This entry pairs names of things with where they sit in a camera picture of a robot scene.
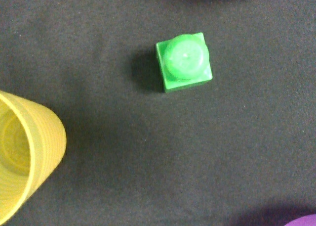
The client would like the purple plastic bowl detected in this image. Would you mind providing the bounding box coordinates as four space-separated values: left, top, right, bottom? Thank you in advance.
285 214 316 226

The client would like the green toy block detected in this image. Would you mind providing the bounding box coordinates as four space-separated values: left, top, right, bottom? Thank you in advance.
156 32 213 92

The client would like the yellow plastic cup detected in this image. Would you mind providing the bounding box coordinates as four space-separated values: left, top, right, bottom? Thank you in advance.
0 91 67 224

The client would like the black tablecloth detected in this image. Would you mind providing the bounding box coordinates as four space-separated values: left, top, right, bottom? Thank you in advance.
0 0 316 226

